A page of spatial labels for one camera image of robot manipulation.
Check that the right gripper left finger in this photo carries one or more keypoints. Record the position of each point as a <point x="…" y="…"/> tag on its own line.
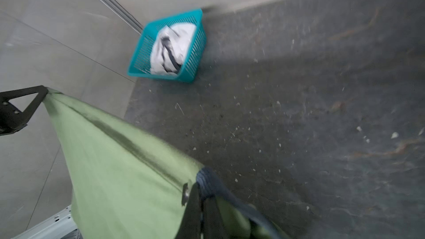
<point x="191" y="224"/>

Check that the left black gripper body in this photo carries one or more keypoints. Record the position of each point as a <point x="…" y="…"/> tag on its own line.
<point x="13" y="119"/>

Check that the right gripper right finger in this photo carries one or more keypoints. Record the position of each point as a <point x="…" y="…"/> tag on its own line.
<point x="213" y="225"/>

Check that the green tank top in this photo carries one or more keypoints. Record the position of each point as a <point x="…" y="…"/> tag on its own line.
<point x="129" y="184"/>

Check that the teal plastic basket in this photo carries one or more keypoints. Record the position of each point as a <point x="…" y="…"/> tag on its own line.
<point x="139" y="65"/>

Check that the white tank top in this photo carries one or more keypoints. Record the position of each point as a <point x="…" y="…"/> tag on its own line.
<point x="171" y="48"/>

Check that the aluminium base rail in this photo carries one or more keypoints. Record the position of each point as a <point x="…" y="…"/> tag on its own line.
<point x="59" y="226"/>

